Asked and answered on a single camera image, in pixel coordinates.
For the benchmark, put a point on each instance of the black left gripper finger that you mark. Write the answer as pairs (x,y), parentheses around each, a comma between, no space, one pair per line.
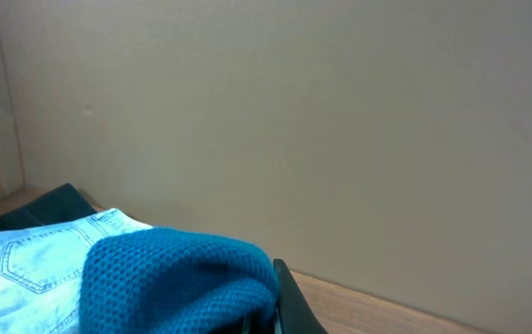
(294,315)

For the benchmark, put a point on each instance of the dark blue shirt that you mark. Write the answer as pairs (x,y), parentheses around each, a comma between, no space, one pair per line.
(162,280)

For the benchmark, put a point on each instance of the black folded garment under jeans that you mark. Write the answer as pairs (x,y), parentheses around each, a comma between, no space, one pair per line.
(34,207)

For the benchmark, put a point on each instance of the light blue folded jeans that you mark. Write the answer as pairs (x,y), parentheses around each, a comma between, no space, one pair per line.
(41,271)

